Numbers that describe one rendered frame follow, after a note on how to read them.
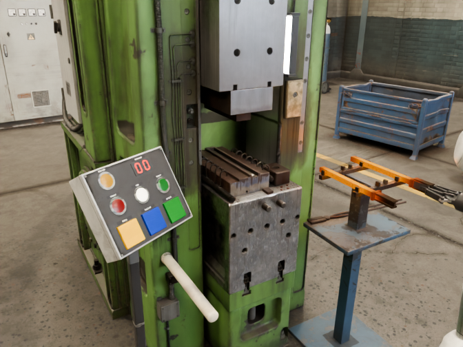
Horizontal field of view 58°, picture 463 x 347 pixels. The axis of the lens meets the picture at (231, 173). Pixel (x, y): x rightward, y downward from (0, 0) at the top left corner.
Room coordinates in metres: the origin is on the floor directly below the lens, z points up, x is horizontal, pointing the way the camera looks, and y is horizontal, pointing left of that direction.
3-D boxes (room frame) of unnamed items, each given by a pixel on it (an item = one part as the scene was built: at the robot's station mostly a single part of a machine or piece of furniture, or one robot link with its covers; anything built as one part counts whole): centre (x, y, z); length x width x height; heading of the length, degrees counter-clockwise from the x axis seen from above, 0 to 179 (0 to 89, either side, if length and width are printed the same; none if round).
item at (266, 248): (1.86, -0.01, 0.69); 0.56 x 0.38 x 0.45; 31
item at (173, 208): (1.29, 0.20, 1.01); 0.07 x 0.05 x 0.07; 146
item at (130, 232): (1.13, 0.31, 1.01); 0.07 x 0.05 x 0.07; 146
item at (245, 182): (1.82, 0.03, 0.96); 0.42 x 0.20 x 0.09; 31
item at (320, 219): (1.88, -0.65, 0.71); 0.60 x 0.04 x 0.01; 114
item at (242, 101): (1.82, 0.03, 1.32); 0.42 x 0.20 x 0.10; 31
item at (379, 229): (1.73, -0.59, 0.70); 0.40 x 0.30 x 0.02; 120
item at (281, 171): (1.78, -0.20, 0.95); 0.12 x 0.08 x 0.06; 31
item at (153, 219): (1.21, 0.26, 1.01); 0.07 x 0.05 x 0.07; 146
